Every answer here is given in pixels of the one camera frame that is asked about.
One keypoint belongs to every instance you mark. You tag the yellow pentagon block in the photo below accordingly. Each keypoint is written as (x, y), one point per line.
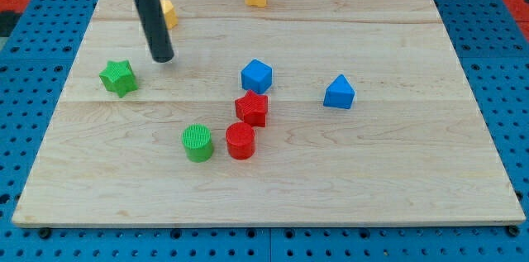
(170, 15)

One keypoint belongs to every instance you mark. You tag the green star block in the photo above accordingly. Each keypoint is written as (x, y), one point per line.
(118, 77)

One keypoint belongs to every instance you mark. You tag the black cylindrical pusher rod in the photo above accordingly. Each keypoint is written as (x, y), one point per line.
(155, 30)

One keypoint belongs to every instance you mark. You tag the red cylinder block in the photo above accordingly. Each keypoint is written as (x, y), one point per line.
(240, 140)

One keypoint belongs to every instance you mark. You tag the blue triangle block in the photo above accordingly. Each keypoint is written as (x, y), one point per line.
(339, 94)

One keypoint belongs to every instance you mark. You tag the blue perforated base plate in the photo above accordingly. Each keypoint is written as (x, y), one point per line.
(34, 65)

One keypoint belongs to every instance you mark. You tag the light wooden board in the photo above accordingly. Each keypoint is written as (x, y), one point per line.
(413, 150)

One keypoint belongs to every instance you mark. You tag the green cylinder block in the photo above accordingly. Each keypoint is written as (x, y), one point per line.
(197, 143)

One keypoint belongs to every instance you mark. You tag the blue cube block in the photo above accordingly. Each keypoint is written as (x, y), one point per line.
(257, 76)

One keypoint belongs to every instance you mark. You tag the red star block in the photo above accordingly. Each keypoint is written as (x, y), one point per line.
(252, 108)

